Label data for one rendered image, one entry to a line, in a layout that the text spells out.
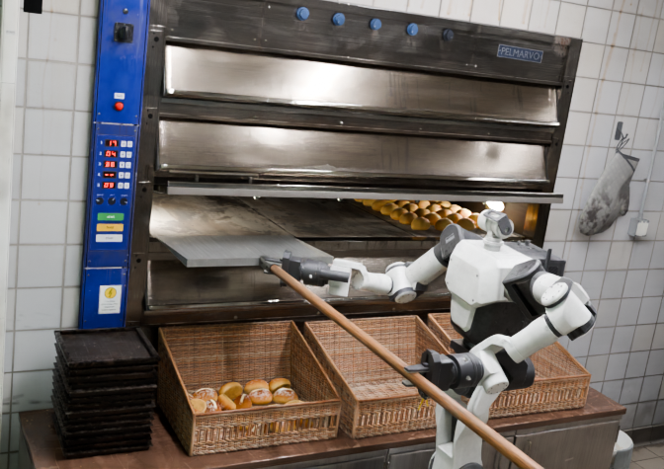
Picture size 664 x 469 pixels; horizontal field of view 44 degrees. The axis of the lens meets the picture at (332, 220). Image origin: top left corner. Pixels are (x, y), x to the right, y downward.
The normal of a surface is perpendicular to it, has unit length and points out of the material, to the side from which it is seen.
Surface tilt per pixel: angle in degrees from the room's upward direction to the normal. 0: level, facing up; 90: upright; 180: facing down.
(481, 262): 45
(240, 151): 70
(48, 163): 90
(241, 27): 94
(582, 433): 91
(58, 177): 90
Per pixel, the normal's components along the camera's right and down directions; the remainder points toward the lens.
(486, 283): -0.41, 0.07
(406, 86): 0.47, -0.09
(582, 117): 0.46, 0.25
